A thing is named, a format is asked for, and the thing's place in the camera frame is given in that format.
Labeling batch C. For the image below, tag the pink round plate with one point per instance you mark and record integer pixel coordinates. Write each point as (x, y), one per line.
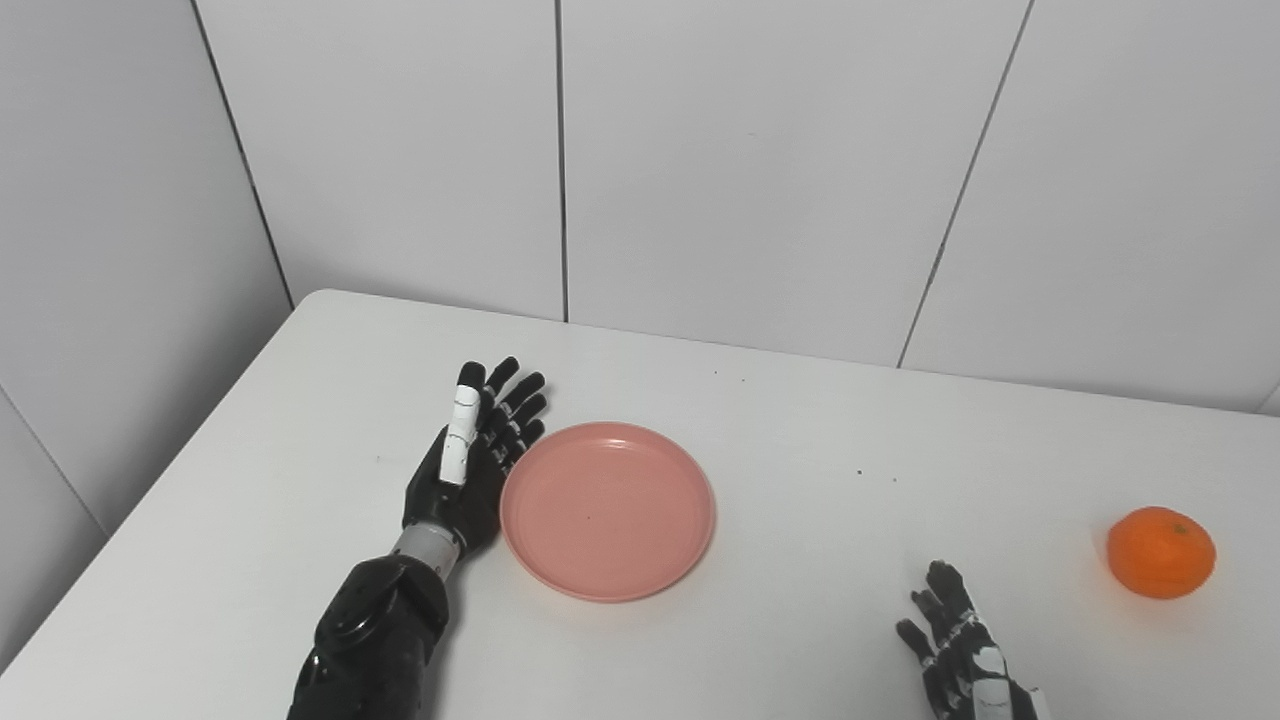
(607, 512)

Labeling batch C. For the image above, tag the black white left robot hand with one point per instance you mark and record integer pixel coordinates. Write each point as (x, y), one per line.
(480, 490)

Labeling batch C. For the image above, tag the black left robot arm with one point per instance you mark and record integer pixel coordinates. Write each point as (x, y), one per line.
(375, 640)

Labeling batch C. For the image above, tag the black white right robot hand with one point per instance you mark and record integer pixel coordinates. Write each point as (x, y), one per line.
(960, 660)

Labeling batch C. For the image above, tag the orange fruit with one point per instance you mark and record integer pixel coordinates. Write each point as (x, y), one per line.
(1160, 553)

